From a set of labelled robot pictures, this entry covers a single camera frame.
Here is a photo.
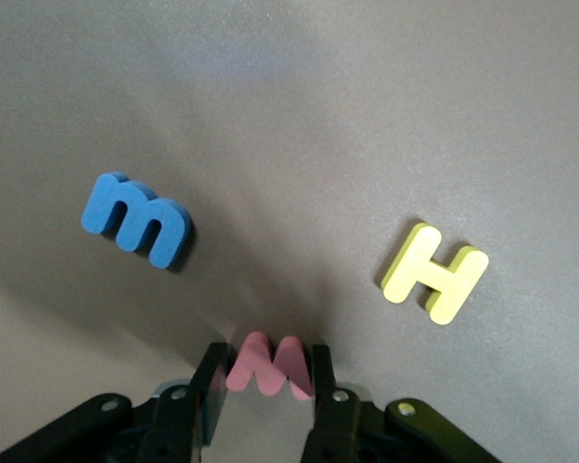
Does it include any red lowercase letter w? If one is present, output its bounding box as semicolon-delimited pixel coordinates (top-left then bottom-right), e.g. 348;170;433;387
225;331;315;401

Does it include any blue lowercase letter m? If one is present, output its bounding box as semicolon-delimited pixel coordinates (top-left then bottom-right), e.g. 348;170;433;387
80;172;194;270

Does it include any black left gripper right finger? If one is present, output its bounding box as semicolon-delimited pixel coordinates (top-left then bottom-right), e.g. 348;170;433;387
301;344;503;463

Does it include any yellow uppercase letter H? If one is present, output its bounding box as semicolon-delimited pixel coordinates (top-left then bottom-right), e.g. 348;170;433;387
380;221;491;327

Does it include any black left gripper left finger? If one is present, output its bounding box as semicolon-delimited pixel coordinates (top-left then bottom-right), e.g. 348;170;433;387
0;340;231;463

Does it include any brown table cover mat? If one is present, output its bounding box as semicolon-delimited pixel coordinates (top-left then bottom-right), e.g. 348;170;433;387
0;0;579;463

